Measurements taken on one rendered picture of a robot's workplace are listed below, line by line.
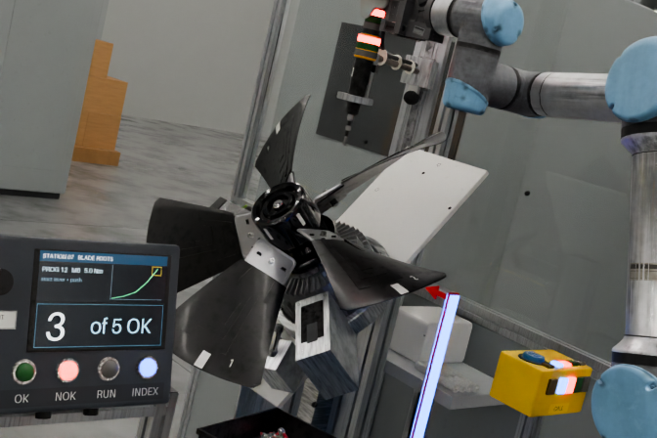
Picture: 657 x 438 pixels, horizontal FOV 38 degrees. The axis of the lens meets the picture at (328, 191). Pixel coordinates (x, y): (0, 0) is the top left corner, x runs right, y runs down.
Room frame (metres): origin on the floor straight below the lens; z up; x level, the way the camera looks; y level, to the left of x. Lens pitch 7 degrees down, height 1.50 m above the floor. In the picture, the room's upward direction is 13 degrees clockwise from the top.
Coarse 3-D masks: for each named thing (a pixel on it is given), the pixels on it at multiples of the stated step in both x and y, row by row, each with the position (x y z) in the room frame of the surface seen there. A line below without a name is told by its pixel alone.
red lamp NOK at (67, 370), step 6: (66, 360) 0.99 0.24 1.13; (72, 360) 1.00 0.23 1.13; (60, 366) 0.99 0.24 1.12; (66, 366) 0.99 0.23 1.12; (72, 366) 0.99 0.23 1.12; (78, 366) 1.00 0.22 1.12; (60, 372) 0.99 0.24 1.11; (66, 372) 0.99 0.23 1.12; (72, 372) 0.99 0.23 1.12; (78, 372) 1.00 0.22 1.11; (60, 378) 0.99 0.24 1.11; (66, 378) 0.99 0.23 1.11; (72, 378) 1.00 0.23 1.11
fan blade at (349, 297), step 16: (320, 240) 1.74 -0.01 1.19; (336, 240) 1.77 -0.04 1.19; (320, 256) 1.67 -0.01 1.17; (336, 256) 1.68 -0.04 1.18; (352, 256) 1.69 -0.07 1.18; (368, 256) 1.71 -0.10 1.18; (384, 256) 1.74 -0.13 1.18; (336, 272) 1.63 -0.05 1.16; (352, 272) 1.63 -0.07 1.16; (368, 272) 1.64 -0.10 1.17; (384, 272) 1.65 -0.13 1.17; (400, 272) 1.66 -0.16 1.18; (416, 272) 1.67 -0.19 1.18; (432, 272) 1.68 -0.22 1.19; (336, 288) 1.59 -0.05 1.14; (352, 288) 1.59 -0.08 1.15; (368, 288) 1.59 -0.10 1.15; (384, 288) 1.59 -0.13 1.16; (416, 288) 1.60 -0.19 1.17; (352, 304) 1.55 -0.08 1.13; (368, 304) 1.55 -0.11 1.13
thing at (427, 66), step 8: (408, 56) 2.35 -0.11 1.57; (424, 64) 2.34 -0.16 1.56; (432, 64) 2.34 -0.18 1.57; (424, 72) 2.34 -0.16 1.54; (432, 72) 2.36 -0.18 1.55; (400, 80) 2.36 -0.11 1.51; (408, 80) 2.35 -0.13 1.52; (416, 80) 2.35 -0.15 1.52; (424, 80) 2.34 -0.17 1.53; (432, 80) 2.39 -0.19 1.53; (424, 88) 2.43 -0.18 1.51; (432, 88) 2.42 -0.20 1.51
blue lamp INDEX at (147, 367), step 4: (148, 356) 1.06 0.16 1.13; (140, 360) 1.06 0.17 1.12; (144, 360) 1.06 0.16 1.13; (148, 360) 1.06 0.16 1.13; (152, 360) 1.06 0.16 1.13; (140, 364) 1.05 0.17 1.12; (144, 364) 1.05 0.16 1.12; (148, 364) 1.05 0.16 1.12; (152, 364) 1.06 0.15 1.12; (156, 364) 1.07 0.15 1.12; (140, 368) 1.05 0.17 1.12; (144, 368) 1.05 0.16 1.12; (148, 368) 1.05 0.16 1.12; (152, 368) 1.06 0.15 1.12; (156, 368) 1.07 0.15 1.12; (140, 372) 1.05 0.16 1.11; (144, 372) 1.05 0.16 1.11; (148, 372) 1.05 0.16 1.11; (152, 372) 1.06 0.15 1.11; (140, 376) 1.05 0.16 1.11; (144, 376) 1.06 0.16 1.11; (148, 376) 1.06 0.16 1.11; (152, 376) 1.06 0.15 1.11
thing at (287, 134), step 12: (300, 108) 2.08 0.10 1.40; (288, 120) 2.09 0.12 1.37; (300, 120) 2.03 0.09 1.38; (276, 132) 2.14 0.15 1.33; (288, 132) 2.05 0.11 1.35; (276, 144) 2.10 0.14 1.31; (288, 144) 2.02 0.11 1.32; (264, 156) 2.15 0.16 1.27; (276, 156) 2.07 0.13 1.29; (288, 156) 1.98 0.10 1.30; (264, 168) 2.13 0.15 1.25; (276, 168) 2.05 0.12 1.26; (288, 168) 1.95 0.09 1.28; (276, 180) 2.03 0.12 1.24
